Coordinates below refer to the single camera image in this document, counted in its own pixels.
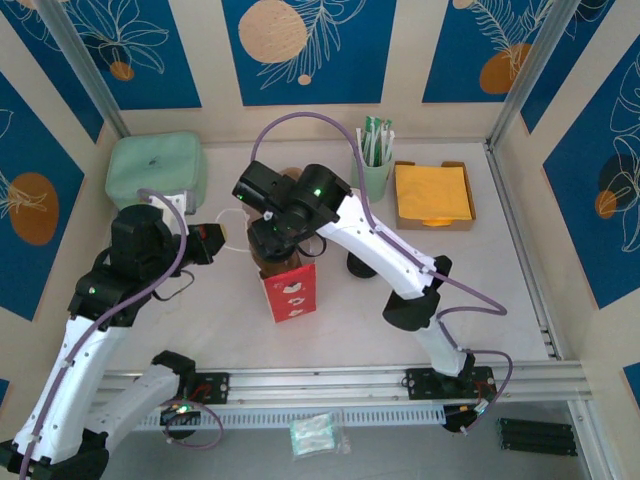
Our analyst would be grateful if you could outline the red white paper bag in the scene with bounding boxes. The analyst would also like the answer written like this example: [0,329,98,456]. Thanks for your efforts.
[214,207,318,326]

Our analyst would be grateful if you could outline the mint green straw holder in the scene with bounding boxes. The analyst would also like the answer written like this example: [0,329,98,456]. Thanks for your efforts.
[349,149,394,204]

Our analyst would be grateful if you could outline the mint green storage case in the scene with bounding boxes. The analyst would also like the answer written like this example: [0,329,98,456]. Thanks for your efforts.
[104,130,207,211]

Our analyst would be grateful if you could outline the black cup lid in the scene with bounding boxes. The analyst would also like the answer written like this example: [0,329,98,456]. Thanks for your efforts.
[346,251,381,279]

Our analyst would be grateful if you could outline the brown cardboard napkin tray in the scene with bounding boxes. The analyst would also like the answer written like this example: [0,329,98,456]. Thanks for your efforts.
[393,159,477,232]

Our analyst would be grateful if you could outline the yellow napkin stack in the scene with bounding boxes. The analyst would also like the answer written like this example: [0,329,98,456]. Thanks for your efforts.
[394,164,476,222]

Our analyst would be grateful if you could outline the black controller board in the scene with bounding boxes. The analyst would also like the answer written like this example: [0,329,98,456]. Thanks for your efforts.
[159,402,202,426]
[443,402,494,435]

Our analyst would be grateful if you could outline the clear bag of green packets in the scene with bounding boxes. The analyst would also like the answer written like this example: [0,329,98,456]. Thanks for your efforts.
[288,408,352,459]

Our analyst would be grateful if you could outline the black slotted rack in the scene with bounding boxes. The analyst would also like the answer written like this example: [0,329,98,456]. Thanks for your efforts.
[494,417,579,457]

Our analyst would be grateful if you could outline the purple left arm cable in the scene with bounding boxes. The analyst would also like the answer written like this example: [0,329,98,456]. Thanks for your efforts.
[19,188,189,480]

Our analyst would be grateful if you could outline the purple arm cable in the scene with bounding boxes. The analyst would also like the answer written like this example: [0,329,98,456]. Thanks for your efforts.
[19,188,189,480]
[249,112,514,431]

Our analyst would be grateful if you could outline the thin black left camera cable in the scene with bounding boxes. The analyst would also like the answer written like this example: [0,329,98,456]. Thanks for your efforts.
[152,272,194,302]

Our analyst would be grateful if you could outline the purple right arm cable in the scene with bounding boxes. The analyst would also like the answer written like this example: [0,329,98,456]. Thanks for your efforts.
[249,112,514,431]

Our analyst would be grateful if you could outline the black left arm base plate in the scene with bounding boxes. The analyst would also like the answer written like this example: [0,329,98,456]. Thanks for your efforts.
[179,370,232,406]

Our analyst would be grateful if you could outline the long aluminium mounting rail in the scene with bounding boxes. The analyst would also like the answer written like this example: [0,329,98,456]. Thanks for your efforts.
[47,362,594,414]

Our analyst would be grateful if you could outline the aluminium frame post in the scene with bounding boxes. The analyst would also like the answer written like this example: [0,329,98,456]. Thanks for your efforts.
[487,0,584,151]
[37,0,134,139]

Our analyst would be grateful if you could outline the short purple cable loop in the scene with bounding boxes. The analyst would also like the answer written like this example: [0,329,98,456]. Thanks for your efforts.
[164,399,224,448]

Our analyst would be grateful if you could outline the white slotted cable duct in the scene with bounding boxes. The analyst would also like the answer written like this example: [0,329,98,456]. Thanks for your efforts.
[139,405,446,432]

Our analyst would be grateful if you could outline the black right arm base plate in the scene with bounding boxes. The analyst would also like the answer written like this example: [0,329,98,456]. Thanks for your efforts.
[404,366,496,401]

